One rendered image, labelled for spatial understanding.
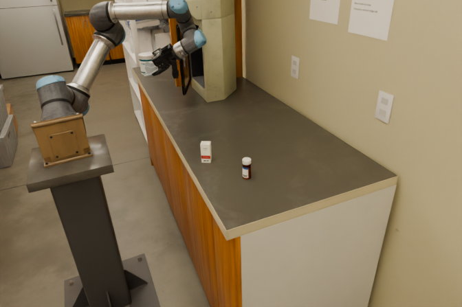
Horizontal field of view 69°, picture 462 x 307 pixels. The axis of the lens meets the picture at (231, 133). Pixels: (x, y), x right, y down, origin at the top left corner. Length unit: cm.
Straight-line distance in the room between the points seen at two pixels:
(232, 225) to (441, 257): 77
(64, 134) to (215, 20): 96
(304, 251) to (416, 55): 79
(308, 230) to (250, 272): 25
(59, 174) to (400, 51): 137
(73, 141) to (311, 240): 103
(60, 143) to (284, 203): 94
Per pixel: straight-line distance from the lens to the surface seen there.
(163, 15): 161
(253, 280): 128
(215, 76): 196
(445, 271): 149
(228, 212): 113
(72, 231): 172
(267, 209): 114
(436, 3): 126
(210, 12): 189
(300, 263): 136
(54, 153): 156
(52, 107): 154
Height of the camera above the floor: 167
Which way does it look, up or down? 27 degrees down
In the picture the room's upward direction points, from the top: 2 degrees counter-clockwise
